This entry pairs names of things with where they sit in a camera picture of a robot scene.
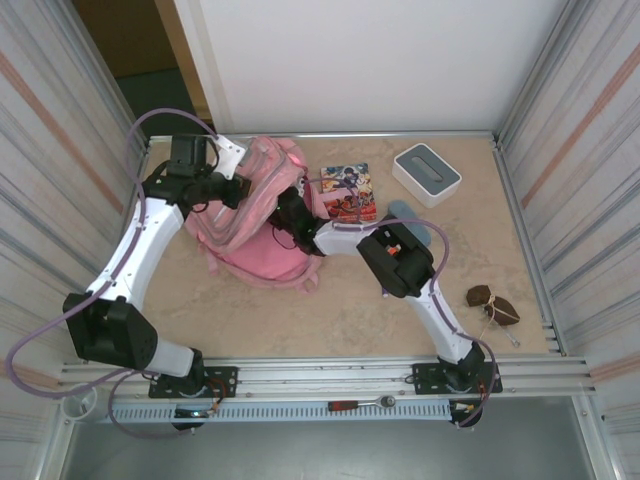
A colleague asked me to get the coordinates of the white plastic pipe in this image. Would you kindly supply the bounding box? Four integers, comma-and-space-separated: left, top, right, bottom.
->
64, 384, 100, 419

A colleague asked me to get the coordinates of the blue grey case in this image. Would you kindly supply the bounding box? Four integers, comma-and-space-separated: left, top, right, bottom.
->
387, 199, 434, 246

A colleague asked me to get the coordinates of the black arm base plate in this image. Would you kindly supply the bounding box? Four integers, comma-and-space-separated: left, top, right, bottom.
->
148, 365, 239, 400
410, 362, 503, 396

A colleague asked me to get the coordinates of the thin aluminium table rail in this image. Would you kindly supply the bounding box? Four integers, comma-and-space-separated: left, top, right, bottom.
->
146, 130, 501, 146

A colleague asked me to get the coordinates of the wide aluminium mounting rail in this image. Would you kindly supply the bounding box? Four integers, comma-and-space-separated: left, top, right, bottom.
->
59, 355, 599, 399

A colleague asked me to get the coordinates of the pink backpack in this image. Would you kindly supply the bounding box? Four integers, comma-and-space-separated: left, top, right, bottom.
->
182, 135, 324, 294

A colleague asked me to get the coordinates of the aluminium side rail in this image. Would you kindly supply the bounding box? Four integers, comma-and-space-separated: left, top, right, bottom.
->
492, 137, 569, 357
92, 139, 152, 359

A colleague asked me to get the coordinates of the small circuit board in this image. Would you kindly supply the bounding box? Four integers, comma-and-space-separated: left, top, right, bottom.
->
172, 407, 221, 432
448, 399, 484, 430

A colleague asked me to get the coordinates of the white grey tissue box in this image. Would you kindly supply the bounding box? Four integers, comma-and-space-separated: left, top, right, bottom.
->
391, 143, 462, 209

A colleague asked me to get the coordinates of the red handled ratchet wrench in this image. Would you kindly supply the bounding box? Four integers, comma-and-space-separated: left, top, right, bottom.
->
327, 394, 399, 412

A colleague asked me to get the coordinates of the colourful manga book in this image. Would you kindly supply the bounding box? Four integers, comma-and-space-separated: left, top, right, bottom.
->
319, 162, 380, 224

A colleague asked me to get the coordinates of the brown wooden door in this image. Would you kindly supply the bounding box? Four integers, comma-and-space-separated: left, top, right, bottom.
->
74, 0, 211, 121

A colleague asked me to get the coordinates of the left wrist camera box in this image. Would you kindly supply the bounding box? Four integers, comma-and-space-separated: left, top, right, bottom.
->
209, 134, 255, 182

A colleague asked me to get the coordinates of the white door frame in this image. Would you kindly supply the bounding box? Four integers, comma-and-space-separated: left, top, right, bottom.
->
172, 0, 236, 135

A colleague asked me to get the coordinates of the white slotted cable duct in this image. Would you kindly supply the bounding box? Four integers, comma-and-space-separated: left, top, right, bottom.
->
107, 402, 454, 425

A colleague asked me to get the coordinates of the dark brown leather pouch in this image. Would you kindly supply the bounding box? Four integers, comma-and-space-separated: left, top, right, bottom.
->
465, 284, 495, 307

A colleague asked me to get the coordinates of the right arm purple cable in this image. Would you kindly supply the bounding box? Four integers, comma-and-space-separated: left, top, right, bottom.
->
299, 177, 500, 429

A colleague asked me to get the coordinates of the beige string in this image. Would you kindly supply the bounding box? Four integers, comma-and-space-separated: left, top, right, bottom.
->
478, 294, 501, 341

